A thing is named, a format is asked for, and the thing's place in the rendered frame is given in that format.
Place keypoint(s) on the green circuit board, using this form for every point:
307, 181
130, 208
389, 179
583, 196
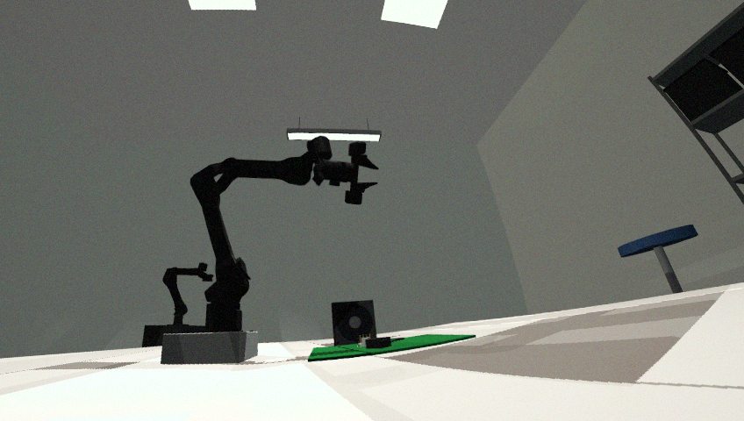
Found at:
357, 350

